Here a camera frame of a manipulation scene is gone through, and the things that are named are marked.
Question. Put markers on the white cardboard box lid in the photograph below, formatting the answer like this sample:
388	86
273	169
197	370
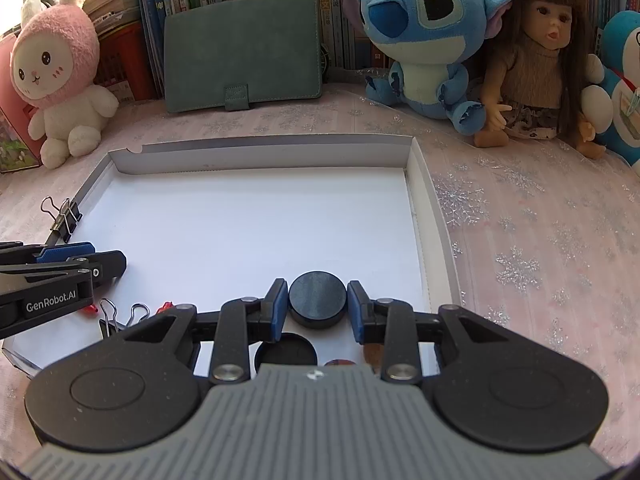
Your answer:
225	220

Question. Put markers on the red plastic clip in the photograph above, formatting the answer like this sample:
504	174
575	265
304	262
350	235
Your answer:
165	306
89	309

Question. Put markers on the black hollow round cap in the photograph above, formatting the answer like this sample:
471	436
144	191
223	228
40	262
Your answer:
285	350

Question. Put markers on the pink triangular house box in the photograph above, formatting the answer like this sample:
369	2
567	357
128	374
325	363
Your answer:
12	130

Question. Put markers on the black binder clip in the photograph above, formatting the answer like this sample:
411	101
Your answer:
107	327
65	220

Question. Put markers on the blue alien plush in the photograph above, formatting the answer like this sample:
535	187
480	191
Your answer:
415	45

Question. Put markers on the black round disc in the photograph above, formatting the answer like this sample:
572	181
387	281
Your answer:
317	297

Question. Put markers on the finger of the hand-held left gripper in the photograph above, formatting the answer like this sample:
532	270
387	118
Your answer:
107	265
67	252

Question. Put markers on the blue robot cat plush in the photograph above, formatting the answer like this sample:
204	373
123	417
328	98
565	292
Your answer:
622	85

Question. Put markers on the brown haired baby doll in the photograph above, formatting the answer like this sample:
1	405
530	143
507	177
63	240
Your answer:
535	65

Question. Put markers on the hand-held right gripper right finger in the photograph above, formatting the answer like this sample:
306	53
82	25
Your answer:
356	310

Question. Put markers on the pink snowflake tablecloth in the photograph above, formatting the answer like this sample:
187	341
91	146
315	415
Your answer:
525	240

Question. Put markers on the green suede notebook case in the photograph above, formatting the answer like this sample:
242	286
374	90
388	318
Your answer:
240	50

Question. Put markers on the red plastic crate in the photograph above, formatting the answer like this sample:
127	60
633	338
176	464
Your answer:
127	65

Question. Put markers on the blue bear hair clip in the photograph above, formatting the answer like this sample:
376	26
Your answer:
337	362

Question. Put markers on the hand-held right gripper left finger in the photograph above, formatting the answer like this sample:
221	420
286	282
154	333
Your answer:
278	307

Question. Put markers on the brown walnut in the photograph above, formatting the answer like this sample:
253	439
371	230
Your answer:
372	353

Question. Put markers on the pink bunny plush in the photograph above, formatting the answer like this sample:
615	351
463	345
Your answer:
55	70

